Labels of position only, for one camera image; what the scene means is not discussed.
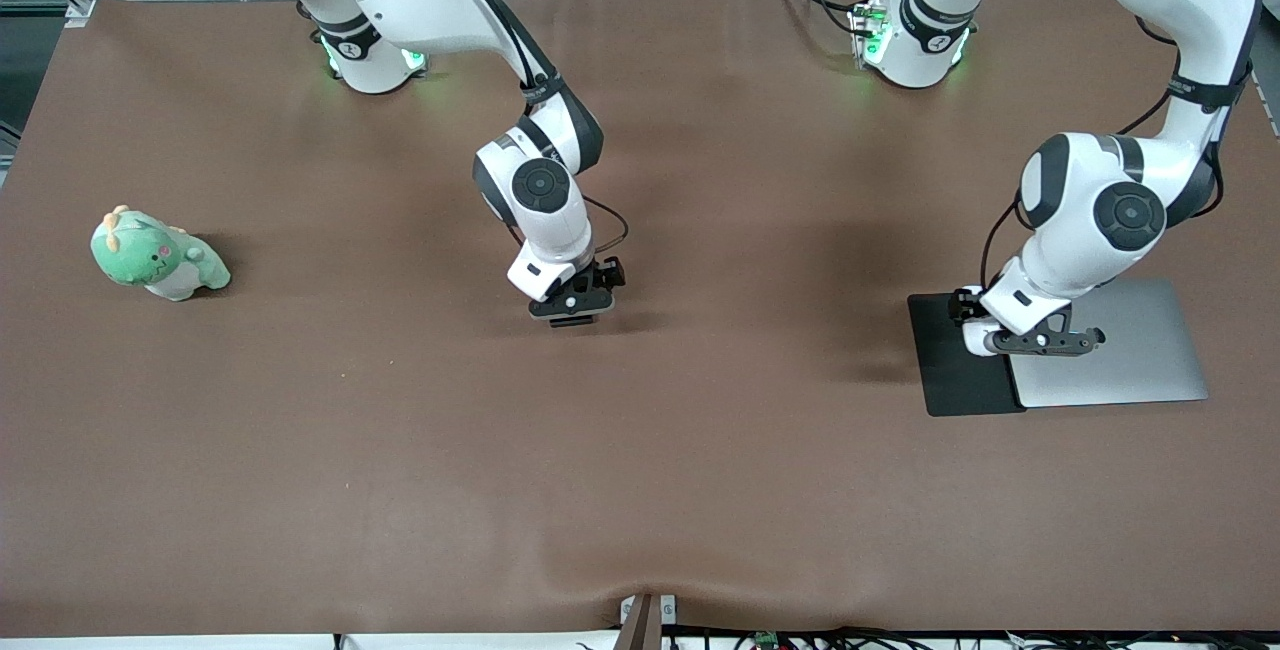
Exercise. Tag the silver closed laptop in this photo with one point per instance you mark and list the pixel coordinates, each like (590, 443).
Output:
(1150, 360)

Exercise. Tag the brown table cover mat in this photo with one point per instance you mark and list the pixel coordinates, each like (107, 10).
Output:
(640, 480)

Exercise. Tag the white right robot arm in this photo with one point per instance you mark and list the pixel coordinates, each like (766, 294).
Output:
(545, 220)

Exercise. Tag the black mouse pad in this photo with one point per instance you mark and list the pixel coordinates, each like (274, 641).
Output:
(940, 370)

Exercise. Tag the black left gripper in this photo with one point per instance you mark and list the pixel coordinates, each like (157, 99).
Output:
(966, 307)

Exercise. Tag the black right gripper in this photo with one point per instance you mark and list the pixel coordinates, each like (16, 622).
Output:
(603, 275)

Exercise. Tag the small green circuit board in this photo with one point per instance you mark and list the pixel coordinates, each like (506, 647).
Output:
(767, 640)

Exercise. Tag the black phone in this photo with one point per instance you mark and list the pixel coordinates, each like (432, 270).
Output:
(572, 322)

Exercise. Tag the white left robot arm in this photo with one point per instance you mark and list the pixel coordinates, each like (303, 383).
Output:
(1090, 230)

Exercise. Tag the green plush dinosaur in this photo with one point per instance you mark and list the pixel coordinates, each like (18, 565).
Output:
(150, 260)

